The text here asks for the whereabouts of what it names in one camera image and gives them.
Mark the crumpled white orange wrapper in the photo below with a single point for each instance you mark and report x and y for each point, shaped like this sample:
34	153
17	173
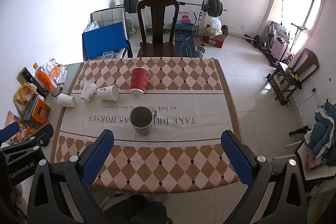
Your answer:
59	71

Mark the blue board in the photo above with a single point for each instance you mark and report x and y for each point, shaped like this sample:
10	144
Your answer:
103	39

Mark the red cardboard box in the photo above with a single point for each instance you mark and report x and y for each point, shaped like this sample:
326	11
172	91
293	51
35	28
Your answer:
216	40

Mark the colourful snack packet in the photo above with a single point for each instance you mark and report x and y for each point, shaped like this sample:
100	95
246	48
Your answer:
22	132

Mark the barbell with black plates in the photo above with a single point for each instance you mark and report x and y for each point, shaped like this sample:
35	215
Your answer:
131	5

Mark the small box of parts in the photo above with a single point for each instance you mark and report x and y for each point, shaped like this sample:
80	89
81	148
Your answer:
108	55

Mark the yellow plastic bag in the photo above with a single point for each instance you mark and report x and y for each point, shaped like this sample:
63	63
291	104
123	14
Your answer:
23	94

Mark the grey ribbed mug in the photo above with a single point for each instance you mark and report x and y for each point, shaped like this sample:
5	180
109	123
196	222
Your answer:
143	127

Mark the white bag with red print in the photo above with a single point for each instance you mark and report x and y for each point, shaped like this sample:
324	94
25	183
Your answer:
185	16

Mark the orange box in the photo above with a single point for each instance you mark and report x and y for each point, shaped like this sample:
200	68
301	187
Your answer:
39	111

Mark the dark wooden dining chair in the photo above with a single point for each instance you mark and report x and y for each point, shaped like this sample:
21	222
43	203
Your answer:
157	29

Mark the long black box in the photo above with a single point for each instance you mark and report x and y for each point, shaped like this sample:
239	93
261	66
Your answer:
32	81

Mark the white weight bench rack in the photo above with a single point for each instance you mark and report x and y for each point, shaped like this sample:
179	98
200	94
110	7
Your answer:
203	16

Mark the grey padded chair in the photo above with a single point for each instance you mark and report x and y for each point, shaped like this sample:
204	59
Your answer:
109	15

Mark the thin barbell with plates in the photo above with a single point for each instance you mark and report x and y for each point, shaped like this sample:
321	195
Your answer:
256	40

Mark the red ribbed paper cup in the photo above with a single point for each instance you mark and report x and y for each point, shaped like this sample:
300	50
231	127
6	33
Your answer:
139	81

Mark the pile of blue clothes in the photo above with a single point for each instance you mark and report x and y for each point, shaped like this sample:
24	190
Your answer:
324	132

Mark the pink suitcase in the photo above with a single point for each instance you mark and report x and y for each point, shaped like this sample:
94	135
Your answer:
279	49

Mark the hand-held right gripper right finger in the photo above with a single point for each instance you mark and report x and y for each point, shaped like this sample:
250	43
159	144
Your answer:
236	158

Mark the crumpled clear plastic bag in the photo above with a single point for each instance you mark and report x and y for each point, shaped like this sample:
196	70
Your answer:
92	27

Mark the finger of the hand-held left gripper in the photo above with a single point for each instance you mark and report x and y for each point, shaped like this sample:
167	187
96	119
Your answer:
9	132
39	136

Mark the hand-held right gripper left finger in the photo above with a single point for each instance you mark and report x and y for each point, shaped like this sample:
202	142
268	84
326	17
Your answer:
101	154

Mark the white plastic bag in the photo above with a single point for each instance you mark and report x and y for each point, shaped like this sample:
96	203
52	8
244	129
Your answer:
215	24

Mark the chair under clothes pile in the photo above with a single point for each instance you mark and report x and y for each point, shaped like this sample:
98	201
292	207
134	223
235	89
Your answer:
309	174

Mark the orange drink bottle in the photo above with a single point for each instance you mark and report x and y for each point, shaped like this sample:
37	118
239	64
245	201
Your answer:
44	78

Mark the checkered printed tablecloth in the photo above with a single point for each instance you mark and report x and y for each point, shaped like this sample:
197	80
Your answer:
183	98

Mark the white paper cup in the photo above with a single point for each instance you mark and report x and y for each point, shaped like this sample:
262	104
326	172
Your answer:
88	90
65	100
109	92

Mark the white tube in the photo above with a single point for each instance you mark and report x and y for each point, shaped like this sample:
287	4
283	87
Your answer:
284	152

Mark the small chrome dumbbell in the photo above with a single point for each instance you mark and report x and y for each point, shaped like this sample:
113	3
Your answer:
200	52

